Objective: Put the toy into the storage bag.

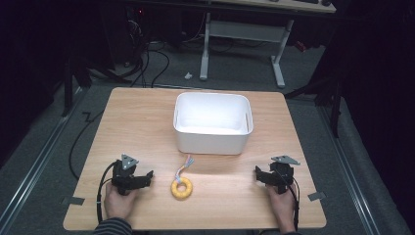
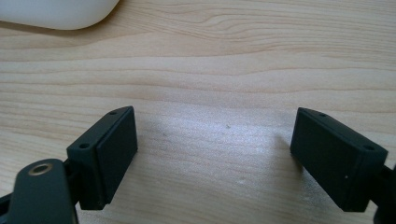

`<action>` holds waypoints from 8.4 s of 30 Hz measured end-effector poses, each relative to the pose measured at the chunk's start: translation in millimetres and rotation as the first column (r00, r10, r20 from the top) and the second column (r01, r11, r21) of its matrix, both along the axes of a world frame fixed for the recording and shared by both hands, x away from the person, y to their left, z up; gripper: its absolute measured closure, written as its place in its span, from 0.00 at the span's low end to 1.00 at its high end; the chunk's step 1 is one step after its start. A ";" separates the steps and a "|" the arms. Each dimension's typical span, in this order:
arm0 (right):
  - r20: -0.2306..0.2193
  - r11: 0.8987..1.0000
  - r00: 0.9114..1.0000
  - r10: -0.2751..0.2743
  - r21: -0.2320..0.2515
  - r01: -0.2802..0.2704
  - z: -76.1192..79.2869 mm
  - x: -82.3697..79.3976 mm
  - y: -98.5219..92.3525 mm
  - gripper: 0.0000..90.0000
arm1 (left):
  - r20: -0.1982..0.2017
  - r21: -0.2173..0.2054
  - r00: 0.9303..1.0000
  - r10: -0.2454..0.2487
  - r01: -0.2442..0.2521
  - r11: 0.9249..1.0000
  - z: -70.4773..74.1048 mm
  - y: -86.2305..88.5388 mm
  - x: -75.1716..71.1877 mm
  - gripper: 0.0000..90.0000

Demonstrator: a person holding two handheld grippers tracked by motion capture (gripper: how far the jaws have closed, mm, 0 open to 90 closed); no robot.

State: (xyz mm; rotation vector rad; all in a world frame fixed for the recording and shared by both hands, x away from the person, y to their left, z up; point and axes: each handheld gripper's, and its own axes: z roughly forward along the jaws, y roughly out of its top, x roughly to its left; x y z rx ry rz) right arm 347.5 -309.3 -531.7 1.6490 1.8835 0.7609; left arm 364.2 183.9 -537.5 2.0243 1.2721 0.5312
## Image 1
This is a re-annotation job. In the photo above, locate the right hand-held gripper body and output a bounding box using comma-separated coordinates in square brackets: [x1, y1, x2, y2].
[269, 155, 301, 196]

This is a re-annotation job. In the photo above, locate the black cable on floor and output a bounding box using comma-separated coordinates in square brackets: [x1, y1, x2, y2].
[68, 110, 106, 181]

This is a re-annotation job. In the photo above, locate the white plastic bin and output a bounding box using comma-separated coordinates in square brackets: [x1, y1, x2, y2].
[172, 91, 254, 156]

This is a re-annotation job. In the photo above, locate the dark computer tower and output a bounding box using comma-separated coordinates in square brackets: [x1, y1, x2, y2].
[124, 5, 150, 68]

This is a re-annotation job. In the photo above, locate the grey tape piece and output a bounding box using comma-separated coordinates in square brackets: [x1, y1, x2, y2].
[68, 196, 86, 207]
[307, 191, 327, 202]

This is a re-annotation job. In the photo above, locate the person's left hand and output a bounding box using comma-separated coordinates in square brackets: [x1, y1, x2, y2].
[104, 184, 138, 220]

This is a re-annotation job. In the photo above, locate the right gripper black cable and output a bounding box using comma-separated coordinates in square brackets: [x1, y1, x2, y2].
[282, 175, 300, 231]

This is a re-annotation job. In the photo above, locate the yellow ring toy with rope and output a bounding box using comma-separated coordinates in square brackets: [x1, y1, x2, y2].
[169, 154, 196, 201]

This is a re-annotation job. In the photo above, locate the metal floor rail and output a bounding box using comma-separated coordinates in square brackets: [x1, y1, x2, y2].
[316, 103, 383, 235]
[0, 87, 88, 231]

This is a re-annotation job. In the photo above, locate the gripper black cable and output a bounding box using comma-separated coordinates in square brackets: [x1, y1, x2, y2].
[95, 160, 119, 225]
[282, 175, 300, 231]

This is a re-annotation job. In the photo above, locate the black metal stand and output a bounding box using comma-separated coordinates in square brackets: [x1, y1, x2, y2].
[283, 72, 346, 139]
[61, 58, 93, 118]

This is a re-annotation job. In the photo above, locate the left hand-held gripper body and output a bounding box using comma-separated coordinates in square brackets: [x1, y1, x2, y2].
[112, 154, 140, 196]

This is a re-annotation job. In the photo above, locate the desk with white legs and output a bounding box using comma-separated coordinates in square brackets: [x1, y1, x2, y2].
[199, 0, 338, 89]

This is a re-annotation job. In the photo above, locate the bundle of black cables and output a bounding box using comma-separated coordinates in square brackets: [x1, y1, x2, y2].
[125, 19, 171, 89]

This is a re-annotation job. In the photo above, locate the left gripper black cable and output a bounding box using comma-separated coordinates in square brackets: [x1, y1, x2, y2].
[95, 160, 119, 225]

